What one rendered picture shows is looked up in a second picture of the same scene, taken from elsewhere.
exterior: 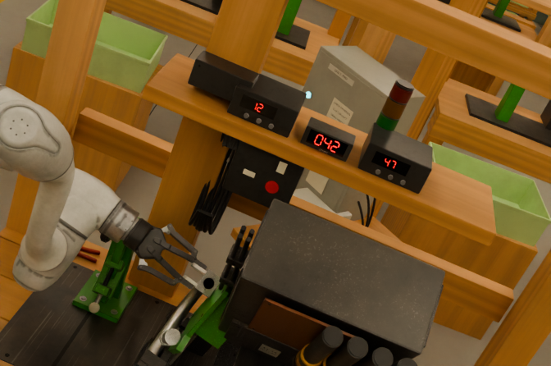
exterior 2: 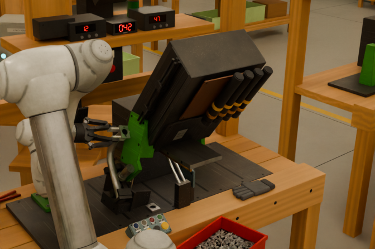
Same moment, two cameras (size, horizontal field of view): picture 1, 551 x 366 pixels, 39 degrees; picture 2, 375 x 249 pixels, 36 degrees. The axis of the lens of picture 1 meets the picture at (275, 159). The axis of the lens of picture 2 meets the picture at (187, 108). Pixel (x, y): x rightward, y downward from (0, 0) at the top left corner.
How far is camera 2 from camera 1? 1.21 m
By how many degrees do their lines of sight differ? 35
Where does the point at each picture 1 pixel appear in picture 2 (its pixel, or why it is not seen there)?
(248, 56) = (57, 8)
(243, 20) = not seen: outside the picture
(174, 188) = not seen: hidden behind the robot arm
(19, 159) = (109, 67)
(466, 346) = not seen: hidden behind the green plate
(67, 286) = (31, 209)
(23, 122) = (102, 46)
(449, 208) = (189, 24)
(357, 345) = (248, 73)
